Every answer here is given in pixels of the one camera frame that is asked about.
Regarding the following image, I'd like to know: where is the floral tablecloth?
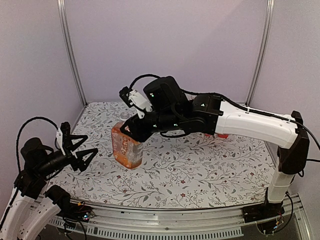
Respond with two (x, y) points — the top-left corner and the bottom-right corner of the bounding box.
(49, 102), (275, 209)

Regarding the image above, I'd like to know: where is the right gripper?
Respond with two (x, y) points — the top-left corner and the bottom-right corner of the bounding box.
(120, 109), (182, 141)

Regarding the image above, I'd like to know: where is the small white bottle cap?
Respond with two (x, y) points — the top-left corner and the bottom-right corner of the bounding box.
(154, 162), (162, 169)

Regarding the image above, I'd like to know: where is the orange tea bottle front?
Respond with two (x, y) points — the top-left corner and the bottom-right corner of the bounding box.
(216, 133), (229, 139)

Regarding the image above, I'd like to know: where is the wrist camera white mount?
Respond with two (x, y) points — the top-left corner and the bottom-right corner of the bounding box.
(55, 121), (71, 156)
(119, 86), (153, 119)

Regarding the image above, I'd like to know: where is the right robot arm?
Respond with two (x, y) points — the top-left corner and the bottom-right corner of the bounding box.
(119, 75), (310, 218)

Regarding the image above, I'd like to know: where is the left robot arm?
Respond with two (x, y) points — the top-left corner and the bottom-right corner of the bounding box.
(0, 135), (98, 240)

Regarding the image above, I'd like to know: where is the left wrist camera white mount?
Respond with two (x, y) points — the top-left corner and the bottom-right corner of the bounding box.
(55, 121), (71, 156)

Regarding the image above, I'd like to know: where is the right aluminium corner post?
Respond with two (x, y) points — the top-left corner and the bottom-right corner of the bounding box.
(245, 0), (275, 107)

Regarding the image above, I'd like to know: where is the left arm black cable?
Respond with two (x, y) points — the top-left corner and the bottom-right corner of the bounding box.
(15, 116), (62, 173)

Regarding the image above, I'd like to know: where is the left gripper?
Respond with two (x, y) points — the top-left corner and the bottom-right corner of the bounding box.
(36, 134), (98, 177)

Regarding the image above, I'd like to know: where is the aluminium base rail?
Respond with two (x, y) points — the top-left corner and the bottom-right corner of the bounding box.
(34, 194), (313, 240)

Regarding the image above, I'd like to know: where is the aluminium corner post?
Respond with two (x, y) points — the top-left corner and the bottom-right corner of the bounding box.
(57, 0), (88, 107)
(245, 0), (275, 107)

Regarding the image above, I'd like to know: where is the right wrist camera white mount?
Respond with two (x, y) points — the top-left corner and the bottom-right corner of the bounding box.
(119, 86), (153, 119)

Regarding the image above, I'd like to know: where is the left aluminium corner post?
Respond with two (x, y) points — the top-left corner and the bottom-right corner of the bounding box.
(57, 0), (88, 107)

